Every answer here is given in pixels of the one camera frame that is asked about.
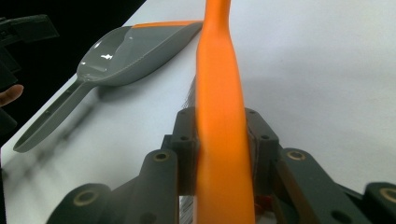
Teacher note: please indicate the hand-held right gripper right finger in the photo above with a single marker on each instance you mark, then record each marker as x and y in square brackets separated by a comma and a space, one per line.
[263, 146]

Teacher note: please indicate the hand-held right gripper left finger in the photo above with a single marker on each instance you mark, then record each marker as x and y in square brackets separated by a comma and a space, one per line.
[186, 140]

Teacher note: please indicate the grey dustpan with orange edge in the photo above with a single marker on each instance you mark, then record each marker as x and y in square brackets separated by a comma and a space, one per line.
[140, 53]

